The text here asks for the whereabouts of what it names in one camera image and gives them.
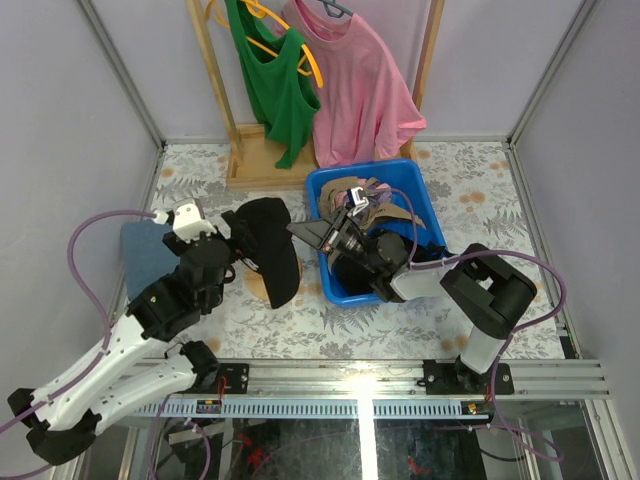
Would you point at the pink t-shirt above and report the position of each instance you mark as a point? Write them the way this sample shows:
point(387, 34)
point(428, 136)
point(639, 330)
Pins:
point(366, 108)

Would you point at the black MLB cap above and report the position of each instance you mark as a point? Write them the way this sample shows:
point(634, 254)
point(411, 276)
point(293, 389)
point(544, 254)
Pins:
point(267, 218)

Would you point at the blue plastic bin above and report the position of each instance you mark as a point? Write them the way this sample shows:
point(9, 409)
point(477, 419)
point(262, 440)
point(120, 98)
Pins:
point(412, 194)

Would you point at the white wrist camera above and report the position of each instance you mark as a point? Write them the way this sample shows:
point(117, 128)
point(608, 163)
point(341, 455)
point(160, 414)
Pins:
point(187, 220)
point(358, 201)

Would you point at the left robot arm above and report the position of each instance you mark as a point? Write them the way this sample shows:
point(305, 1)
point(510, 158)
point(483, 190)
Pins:
point(65, 416)

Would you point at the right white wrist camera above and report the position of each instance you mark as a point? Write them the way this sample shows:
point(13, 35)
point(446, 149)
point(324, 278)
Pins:
point(358, 201)

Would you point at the folded blue cloth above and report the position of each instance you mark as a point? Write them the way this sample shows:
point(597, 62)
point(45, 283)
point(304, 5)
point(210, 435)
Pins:
point(146, 257)

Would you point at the aluminium mounting rail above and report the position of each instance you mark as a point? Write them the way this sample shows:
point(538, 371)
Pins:
point(341, 389)

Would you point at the pink cap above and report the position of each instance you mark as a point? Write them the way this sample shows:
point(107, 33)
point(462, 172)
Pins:
point(343, 199)

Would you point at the grey clothes hanger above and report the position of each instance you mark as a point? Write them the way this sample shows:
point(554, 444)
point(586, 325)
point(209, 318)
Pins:
point(335, 10)

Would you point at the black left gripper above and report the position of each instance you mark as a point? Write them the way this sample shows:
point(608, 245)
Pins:
point(232, 239)

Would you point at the wooden hat stand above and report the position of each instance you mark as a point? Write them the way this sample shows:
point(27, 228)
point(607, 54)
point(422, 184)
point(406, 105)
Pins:
point(255, 284)

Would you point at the purple cap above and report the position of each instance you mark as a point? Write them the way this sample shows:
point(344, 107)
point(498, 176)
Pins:
point(381, 194)

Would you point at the green tank top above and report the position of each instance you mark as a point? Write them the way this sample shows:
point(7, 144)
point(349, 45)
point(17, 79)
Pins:
point(282, 99)

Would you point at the wooden clothes rack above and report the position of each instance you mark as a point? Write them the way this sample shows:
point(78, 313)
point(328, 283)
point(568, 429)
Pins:
point(251, 162)

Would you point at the black sport cap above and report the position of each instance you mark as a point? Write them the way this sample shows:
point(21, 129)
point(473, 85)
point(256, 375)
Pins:
point(391, 252)

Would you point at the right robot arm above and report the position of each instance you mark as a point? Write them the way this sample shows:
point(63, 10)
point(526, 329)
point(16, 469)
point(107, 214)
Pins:
point(491, 293)

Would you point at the beige sport cap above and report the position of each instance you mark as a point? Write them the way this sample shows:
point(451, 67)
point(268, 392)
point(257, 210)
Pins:
point(388, 212)

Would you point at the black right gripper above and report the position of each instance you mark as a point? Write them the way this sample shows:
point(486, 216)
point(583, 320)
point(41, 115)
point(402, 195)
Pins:
point(316, 232)

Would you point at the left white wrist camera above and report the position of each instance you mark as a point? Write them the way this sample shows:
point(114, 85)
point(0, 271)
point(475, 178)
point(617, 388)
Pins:
point(187, 220)

